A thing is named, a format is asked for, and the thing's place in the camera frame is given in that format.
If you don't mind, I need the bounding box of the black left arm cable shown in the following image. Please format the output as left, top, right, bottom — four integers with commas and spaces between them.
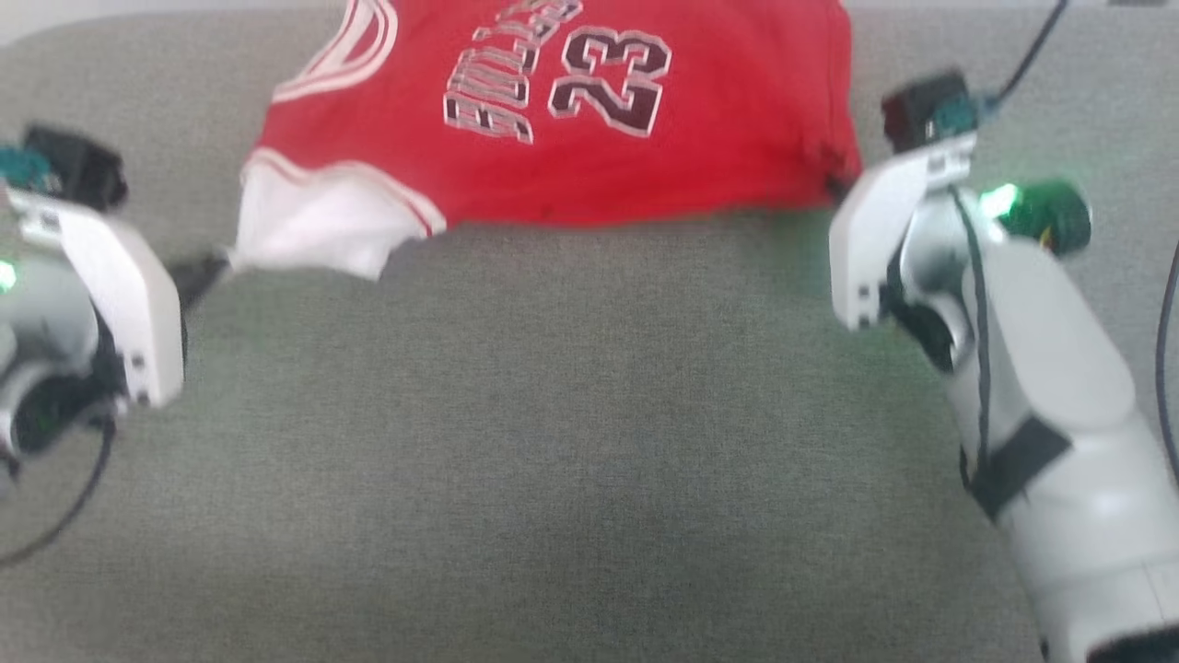
0, 419, 116, 567

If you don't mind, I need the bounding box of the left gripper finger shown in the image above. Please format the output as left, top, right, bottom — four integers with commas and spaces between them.
170, 253, 231, 309

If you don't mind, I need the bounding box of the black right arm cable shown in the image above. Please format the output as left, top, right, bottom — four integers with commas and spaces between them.
949, 189, 994, 461

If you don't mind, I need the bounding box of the black right camera cable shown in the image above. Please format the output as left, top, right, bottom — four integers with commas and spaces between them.
990, 0, 1071, 104

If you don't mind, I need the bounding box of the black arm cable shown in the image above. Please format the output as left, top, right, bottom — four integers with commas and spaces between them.
949, 189, 994, 461
0, 419, 116, 567

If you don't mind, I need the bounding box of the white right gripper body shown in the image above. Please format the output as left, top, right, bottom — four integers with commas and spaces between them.
829, 134, 977, 331

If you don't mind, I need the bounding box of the red basketball jersey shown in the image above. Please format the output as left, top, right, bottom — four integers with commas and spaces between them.
226, 0, 864, 282

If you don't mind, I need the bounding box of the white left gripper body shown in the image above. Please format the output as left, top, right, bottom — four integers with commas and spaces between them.
9, 189, 185, 408

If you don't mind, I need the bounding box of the thin black hanging cable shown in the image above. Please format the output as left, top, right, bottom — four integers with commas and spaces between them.
1154, 239, 1179, 484

